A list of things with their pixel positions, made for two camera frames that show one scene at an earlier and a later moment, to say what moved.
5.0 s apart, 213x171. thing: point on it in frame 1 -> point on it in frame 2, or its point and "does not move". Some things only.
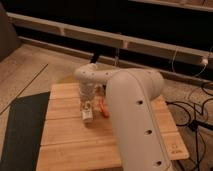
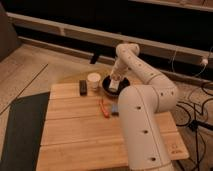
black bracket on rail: (94, 58) does not move
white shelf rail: (114, 39) does not move
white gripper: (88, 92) -> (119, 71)
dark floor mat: (23, 136) does not move
